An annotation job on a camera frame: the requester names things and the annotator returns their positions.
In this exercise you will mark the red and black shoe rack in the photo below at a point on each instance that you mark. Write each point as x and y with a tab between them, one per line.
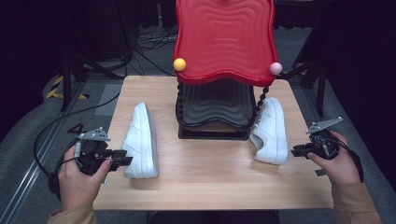
225	40

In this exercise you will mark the yellow ball knob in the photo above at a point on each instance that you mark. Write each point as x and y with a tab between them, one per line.
180	64

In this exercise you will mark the person's dark lap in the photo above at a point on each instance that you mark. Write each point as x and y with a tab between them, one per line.
214	217

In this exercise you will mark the yellow and black floor tape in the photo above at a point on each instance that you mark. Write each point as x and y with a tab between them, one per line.
54	90

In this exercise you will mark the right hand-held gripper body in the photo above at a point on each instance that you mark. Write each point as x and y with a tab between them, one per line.
327	148

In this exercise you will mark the metal floor rail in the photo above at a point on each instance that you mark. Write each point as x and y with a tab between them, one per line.
21	190

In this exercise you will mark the grey tape strip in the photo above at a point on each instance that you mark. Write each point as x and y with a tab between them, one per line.
320	172
104	180

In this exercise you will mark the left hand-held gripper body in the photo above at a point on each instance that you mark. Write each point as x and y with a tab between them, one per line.
91	149

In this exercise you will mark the black metal stand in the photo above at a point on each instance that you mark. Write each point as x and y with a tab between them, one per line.
66	84
320	87

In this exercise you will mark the white sneaker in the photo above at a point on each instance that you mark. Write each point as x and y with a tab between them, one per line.
272	130
141	140

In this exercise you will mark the person's left hand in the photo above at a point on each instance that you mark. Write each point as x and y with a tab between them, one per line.
79	186

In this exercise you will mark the person's right hand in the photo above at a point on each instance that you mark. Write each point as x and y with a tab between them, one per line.
341	171

